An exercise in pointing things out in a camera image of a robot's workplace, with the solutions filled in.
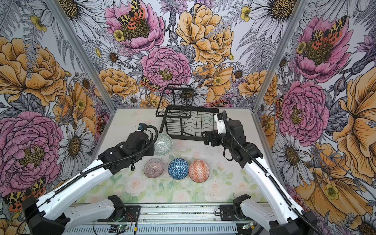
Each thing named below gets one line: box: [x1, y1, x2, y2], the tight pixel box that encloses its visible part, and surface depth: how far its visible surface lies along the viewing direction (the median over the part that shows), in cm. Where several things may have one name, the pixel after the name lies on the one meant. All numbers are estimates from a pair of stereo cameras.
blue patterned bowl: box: [167, 157, 189, 180], surface depth 87 cm
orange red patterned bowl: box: [188, 159, 210, 183], surface depth 86 cm
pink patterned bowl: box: [143, 158, 165, 179], surface depth 89 cm
